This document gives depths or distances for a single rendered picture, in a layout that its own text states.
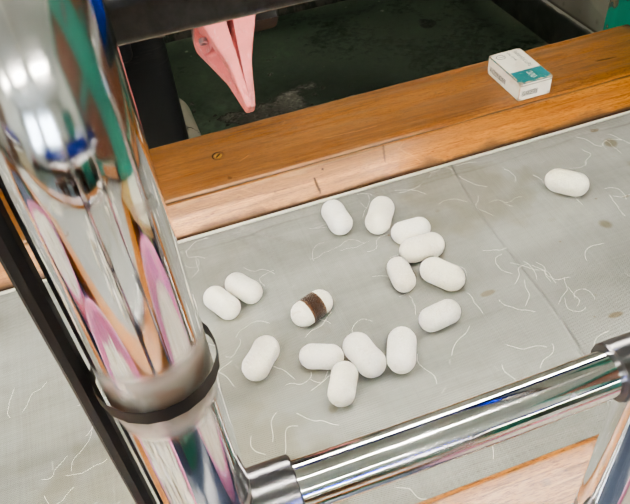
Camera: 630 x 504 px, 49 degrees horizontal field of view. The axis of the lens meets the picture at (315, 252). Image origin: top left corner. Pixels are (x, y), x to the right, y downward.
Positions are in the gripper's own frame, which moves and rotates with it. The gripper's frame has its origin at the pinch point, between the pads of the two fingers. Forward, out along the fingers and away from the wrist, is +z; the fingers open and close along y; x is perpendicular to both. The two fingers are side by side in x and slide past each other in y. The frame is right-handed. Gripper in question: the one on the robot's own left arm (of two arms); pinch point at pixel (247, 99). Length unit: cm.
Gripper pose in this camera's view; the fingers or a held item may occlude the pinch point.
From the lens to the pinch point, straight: 55.4
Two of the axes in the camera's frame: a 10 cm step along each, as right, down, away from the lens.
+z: 3.0, 9.5, -0.8
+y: 9.4, -2.8, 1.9
